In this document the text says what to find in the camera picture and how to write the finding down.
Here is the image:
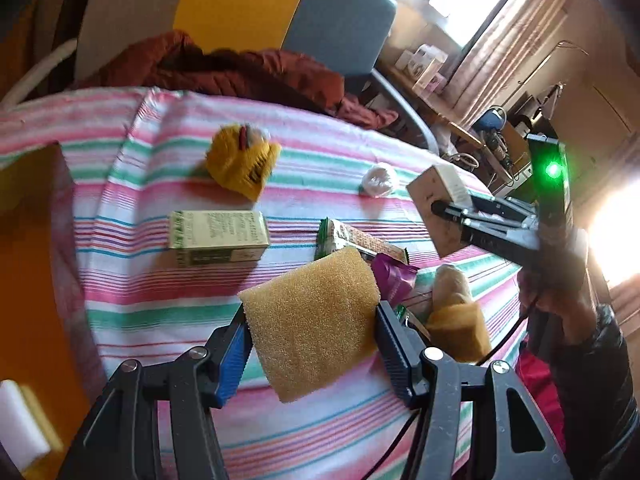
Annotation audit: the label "dark red blanket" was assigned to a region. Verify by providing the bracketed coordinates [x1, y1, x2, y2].
[72, 30, 398, 130]

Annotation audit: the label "beige cardboard box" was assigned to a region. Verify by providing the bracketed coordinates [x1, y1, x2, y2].
[407, 165, 473, 259]

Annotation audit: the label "blue round container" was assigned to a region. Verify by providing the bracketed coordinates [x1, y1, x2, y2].
[472, 105, 508, 132]

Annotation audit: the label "striped pink green tablecloth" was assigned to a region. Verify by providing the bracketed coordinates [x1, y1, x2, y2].
[0, 86, 526, 480]

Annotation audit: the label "white foam block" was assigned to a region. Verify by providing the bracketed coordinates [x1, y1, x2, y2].
[0, 380, 51, 472]

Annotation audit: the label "grey yellow blue armchair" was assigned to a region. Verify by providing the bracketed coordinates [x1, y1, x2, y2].
[20, 0, 437, 152]

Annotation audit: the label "yellow sponge with sock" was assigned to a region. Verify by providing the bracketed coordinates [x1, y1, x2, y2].
[426, 264, 491, 363]

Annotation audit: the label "green biscuit packet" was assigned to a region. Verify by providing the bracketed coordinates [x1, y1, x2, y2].
[314, 218, 410, 264]

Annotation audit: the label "gold rectangular tray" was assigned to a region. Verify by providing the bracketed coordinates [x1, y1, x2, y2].
[0, 143, 105, 479]

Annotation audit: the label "green cream box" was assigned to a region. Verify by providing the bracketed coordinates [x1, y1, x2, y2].
[168, 210, 270, 266]

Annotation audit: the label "yellow plush toy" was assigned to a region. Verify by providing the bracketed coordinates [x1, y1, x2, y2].
[205, 124, 281, 203]

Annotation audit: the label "white boxes on desk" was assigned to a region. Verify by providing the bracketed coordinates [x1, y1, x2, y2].
[395, 44, 448, 92]

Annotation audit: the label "purple snack packet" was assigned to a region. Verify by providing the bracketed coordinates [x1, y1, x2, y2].
[370, 254, 419, 308]

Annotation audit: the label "wooden side desk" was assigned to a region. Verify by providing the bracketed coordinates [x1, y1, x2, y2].
[375, 61, 484, 150]

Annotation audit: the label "person right hand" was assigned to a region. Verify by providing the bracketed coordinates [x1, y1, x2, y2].
[518, 269, 597, 346]

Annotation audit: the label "white ball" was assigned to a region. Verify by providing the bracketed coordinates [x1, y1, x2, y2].
[361, 162, 399, 198]

